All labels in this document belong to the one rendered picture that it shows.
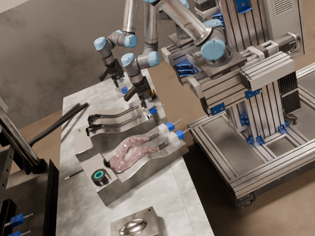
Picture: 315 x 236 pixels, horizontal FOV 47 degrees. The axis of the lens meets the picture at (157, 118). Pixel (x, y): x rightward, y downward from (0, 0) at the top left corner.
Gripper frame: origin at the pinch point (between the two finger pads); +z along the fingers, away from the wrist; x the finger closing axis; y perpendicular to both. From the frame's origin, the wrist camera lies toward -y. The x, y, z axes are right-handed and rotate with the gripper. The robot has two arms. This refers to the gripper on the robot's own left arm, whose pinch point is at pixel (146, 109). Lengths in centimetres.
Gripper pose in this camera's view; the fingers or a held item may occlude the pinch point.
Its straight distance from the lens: 207.8
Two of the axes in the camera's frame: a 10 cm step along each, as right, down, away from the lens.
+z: 3.3, 7.6, 5.6
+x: -1.9, -5.3, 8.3
